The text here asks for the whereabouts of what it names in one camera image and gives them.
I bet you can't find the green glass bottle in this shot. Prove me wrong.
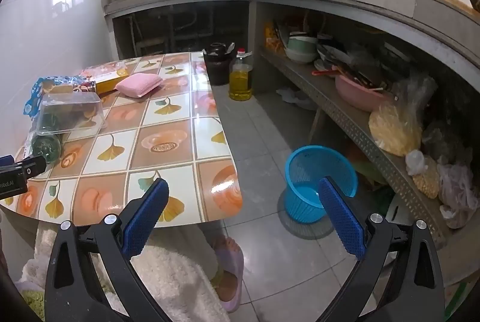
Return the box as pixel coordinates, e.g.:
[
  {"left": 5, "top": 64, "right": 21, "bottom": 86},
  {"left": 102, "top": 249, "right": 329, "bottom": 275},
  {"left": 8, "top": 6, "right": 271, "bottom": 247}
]
[{"left": 30, "top": 112, "right": 64, "bottom": 163}]

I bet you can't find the white bowl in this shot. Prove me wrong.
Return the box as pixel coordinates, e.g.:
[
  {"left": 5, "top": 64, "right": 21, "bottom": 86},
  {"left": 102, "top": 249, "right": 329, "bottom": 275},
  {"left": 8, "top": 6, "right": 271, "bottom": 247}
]
[{"left": 284, "top": 48, "right": 317, "bottom": 64}]

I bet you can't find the person's foot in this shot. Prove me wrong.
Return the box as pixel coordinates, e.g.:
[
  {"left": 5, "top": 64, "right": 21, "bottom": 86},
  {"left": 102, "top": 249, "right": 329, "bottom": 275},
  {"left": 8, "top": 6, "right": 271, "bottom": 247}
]
[{"left": 214, "top": 267, "right": 239, "bottom": 302}]

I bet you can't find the cooking oil bottle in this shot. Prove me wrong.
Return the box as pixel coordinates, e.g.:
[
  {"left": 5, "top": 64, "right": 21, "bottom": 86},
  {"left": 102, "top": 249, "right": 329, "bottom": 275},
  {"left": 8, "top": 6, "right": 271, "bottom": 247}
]
[{"left": 229, "top": 48, "right": 254, "bottom": 101}]

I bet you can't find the lavender slipper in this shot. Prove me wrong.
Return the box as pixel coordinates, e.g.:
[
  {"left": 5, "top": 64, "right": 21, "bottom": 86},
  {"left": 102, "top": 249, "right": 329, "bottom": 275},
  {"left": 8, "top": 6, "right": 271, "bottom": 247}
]
[{"left": 212, "top": 236, "right": 245, "bottom": 313}]

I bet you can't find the pink plastic basin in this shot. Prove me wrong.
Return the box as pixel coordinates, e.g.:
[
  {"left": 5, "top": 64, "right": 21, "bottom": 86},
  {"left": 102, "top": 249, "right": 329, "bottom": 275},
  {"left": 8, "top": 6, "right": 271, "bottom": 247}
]
[{"left": 335, "top": 74, "right": 394, "bottom": 112}]

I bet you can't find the dark plastic bag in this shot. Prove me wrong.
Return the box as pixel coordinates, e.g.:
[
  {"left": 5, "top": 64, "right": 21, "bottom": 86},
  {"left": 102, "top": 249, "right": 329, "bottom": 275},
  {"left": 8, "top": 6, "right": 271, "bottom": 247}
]
[{"left": 422, "top": 120, "right": 473, "bottom": 165}]

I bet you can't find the pile of dishes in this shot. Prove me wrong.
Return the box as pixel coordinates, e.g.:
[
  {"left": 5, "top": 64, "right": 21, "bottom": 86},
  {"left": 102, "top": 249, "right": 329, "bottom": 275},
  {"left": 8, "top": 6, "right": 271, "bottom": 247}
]
[{"left": 317, "top": 39, "right": 389, "bottom": 90}]

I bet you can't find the dark ceramic jar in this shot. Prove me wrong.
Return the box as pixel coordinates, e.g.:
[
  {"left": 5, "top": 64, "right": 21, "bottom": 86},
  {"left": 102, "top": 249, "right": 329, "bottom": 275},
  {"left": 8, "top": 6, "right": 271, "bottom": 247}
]
[{"left": 202, "top": 42, "right": 238, "bottom": 86}]

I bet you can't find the small bag of beans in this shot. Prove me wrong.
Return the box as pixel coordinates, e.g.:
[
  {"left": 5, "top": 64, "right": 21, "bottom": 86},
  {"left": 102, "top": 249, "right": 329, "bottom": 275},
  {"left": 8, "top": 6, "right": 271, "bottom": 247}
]
[{"left": 407, "top": 150, "right": 441, "bottom": 200}]

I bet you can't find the green plastic bag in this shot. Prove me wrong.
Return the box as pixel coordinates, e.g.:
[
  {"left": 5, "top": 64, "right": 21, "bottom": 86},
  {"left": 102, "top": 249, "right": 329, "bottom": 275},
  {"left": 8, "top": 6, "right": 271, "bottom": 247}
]
[{"left": 356, "top": 153, "right": 398, "bottom": 218}]

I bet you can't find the blue plastic basket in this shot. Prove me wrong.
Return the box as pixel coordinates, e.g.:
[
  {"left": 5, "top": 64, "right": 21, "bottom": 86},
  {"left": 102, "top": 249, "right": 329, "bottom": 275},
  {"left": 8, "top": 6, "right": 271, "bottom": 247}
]
[{"left": 284, "top": 145, "right": 359, "bottom": 224}]

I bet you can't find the pink mesh sponge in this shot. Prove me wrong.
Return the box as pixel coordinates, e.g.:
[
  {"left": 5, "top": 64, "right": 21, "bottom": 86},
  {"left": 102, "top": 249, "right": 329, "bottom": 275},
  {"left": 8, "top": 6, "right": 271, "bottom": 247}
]
[{"left": 114, "top": 73, "right": 164, "bottom": 98}]

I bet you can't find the orange snack packet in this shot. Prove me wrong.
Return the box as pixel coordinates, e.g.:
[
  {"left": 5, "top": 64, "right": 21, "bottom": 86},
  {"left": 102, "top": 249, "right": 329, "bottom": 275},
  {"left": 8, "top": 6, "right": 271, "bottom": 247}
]
[{"left": 264, "top": 21, "right": 287, "bottom": 55}]

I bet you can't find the bag of yellow food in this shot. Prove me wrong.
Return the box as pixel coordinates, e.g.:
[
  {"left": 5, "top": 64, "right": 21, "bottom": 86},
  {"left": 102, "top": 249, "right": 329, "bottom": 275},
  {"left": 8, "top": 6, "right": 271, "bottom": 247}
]
[{"left": 368, "top": 76, "right": 437, "bottom": 157}]

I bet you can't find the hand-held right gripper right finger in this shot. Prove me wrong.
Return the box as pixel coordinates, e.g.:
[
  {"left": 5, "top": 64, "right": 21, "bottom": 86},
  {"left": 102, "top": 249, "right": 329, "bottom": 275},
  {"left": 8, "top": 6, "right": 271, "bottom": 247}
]
[{"left": 317, "top": 176, "right": 445, "bottom": 322}]

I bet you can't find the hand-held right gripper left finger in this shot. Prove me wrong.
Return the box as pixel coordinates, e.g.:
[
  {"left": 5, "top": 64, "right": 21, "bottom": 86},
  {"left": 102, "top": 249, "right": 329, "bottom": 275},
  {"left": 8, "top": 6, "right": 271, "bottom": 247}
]
[{"left": 44, "top": 177, "right": 177, "bottom": 322}]

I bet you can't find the clear plastic bag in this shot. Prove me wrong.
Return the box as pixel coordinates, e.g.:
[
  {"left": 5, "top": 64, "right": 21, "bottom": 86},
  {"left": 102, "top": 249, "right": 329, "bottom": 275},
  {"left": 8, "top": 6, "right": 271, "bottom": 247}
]
[{"left": 438, "top": 162, "right": 480, "bottom": 229}]

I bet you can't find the blue printed plastic bag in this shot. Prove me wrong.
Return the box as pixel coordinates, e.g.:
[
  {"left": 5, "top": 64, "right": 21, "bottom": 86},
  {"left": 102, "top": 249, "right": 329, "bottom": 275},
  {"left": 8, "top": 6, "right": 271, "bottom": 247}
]
[{"left": 23, "top": 76, "right": 94, "bottom": 120}]

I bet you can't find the white rag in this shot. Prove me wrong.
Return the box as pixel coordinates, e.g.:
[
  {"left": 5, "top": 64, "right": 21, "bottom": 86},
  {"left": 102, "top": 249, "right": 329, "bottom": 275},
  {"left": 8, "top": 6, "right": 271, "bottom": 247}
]
[{"left": 277, "top": 87, "right": 317, "bottom": 111}]

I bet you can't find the pale green bowl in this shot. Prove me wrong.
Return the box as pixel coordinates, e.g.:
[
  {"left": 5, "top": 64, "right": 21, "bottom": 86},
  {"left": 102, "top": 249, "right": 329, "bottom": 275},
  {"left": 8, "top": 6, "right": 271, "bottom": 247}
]
[{"left": 287, "top": 36, "right": 319, "bottom": 53}]

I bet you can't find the clear plastic container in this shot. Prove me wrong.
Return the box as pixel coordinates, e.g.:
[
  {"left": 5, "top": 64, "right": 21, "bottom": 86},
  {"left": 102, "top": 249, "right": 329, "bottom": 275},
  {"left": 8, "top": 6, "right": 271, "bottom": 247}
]
[{"left": 35, "top": 93, "right": 107, "bottom": 137}]

